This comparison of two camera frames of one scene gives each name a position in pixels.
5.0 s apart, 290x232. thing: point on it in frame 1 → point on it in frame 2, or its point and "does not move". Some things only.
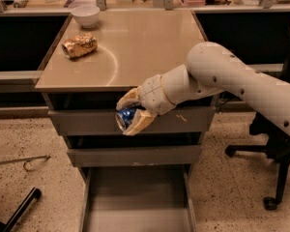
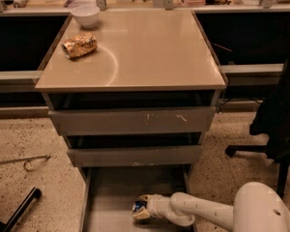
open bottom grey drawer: (137, 198) does not move
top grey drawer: (88, 122) does not move
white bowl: (86, 14) does not move
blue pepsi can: (123, 117) → (138, 204)
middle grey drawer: (132, 157) does not move
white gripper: (155, 93) → (155, 205)
